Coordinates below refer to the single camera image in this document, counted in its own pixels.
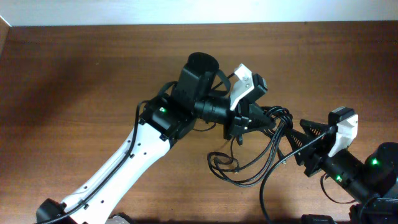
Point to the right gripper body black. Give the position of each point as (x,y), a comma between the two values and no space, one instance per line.
(315,160)

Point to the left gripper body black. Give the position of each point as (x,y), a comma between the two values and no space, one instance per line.
(237,118)

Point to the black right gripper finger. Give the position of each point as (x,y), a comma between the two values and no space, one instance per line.
(297,140)
(313,129)

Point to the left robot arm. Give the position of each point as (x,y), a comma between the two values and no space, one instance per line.
(202,91)

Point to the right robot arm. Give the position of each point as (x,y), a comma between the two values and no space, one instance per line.
(372,183)

